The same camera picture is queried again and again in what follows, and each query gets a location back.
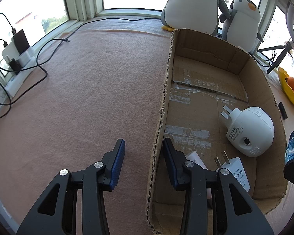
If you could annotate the black power bank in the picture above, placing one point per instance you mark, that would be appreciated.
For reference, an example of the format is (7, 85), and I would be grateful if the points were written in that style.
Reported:
(20, 41)

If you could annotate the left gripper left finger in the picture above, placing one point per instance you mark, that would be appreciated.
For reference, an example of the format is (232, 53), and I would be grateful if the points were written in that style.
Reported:
(54, 212)

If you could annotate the white USB charger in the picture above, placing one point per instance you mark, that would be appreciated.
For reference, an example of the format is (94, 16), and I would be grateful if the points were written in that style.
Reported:
(235, 167)

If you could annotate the black tripod stand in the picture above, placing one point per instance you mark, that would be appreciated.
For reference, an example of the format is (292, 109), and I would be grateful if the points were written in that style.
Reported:
(276, 60)

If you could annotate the pink towel mat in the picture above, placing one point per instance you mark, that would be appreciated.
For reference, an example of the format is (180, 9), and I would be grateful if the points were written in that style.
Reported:
(93, 90)

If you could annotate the cardboard box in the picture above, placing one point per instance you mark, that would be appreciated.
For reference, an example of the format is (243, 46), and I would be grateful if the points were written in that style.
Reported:
(204, 74)

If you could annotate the small clear blue bottle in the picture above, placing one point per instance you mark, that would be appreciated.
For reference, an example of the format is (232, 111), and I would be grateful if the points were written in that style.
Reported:
(289, 153)

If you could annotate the large plush penguin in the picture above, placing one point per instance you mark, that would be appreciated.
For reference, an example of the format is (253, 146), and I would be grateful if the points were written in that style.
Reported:
(199, 15)

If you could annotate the black plug adapter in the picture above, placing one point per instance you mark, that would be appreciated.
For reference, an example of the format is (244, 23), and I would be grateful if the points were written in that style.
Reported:
(15, 66)

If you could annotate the white cream tube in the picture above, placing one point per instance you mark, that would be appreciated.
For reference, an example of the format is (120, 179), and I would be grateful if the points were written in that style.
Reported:
(194, 157)

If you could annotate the back left orange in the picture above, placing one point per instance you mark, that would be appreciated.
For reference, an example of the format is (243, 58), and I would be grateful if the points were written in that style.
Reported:
(290, 82)

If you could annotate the white dome plug device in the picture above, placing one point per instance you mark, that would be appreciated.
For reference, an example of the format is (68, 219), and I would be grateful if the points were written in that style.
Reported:
(251, 131)

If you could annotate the white power bank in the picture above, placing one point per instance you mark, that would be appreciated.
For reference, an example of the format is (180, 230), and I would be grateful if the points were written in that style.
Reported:
(10, 52)

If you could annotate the yellow leaf-shaped fruit tray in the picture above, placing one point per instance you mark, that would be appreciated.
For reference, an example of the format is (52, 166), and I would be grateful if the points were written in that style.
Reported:
(282, 75)

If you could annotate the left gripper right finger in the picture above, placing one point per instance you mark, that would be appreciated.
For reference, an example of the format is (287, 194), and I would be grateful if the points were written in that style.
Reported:
(234, 211)

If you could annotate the white power strip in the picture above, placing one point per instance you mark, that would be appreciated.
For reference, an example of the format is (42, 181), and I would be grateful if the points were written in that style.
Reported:
(27, 60)

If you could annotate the black cylinder tube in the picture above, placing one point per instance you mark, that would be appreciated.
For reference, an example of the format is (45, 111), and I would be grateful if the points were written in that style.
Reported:
(282, 111)

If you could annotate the small plush penguin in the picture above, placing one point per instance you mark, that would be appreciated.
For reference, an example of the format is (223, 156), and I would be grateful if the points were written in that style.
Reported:
(242, 28)

